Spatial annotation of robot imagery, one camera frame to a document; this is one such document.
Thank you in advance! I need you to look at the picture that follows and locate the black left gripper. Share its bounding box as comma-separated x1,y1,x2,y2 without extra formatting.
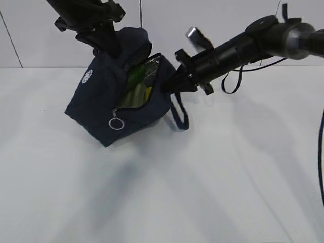
75,20,122,57

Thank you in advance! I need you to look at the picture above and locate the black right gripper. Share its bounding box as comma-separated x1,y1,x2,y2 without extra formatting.
161,49,216,95

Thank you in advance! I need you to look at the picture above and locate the dark green cucumber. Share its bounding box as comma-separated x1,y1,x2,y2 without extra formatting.
127,65,146,88

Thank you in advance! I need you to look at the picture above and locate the glass container with green lid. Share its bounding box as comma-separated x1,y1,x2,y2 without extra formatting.
118,84,147,108

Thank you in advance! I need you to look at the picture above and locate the dark navy fabric lunch bag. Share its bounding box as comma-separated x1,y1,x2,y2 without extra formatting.
65,27,189,147

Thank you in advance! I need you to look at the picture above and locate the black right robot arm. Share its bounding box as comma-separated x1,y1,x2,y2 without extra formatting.
161,4,323,95

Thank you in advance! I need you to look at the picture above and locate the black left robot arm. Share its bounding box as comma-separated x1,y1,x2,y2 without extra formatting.
47,0,126,58

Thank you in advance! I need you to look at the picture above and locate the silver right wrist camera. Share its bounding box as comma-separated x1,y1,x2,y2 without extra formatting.
186,26,214,53

